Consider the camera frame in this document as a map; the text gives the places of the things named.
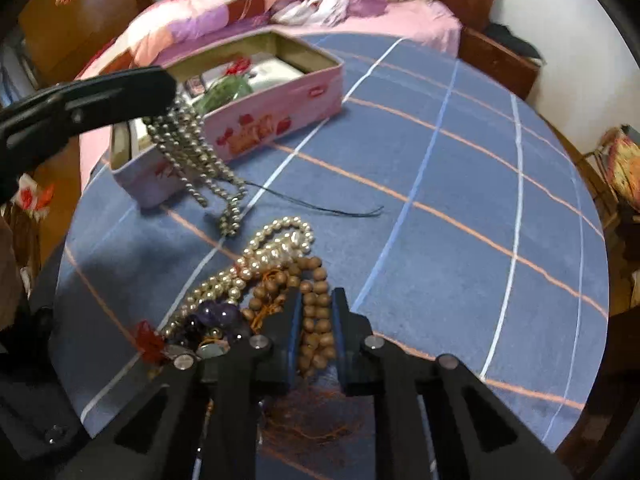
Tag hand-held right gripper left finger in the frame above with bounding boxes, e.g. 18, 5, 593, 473
60, 287, 306, 480

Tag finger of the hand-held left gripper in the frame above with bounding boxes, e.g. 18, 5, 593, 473
0, 66, 177, 186

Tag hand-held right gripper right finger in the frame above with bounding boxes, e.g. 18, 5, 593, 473
332, 287, 573, 480

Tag wooden bead necklace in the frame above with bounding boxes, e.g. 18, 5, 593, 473
240, 256, 373, 448

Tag silver bead necklace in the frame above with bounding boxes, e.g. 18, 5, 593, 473
142, 100, 248, 237

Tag green bead bracelet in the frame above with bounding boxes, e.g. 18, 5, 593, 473
192, 76, 253, 115

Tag red knot cord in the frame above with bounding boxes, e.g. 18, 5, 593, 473
220, 58, 253, 78

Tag pink tin box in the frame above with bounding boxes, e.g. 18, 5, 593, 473
109, 30, 346, 209

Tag wooden wardrobe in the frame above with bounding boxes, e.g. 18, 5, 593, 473
17, 0, 156, 86

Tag blue checked tablecloth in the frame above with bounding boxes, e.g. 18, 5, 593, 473
55, 32, 611, 480

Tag red floral cloth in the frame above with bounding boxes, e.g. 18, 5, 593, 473
12, 174, 56, 213

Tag patchwork quilt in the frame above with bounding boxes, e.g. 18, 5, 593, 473
115, 0, 351, 66

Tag printed paper liner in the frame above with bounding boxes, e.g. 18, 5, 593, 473
247, 57, 306, 83

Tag wooden chair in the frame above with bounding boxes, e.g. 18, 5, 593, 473
575, 125, 640, 241

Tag wooden nightstand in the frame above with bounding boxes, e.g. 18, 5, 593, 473
457, 25, 543, 101

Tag colourful patterned cushion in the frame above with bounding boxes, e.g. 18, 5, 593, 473
607, 132, 640, 211

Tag dark folded clothes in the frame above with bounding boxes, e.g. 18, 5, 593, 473
485, 22, 543, 61

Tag purple bead bracelet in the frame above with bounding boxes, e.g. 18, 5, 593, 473
182, 301, 243, 348

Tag pearl necklace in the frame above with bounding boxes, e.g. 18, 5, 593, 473
160, 216, 316, 341

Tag black thin cord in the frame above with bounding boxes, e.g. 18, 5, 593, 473
240, 180, 385, 219

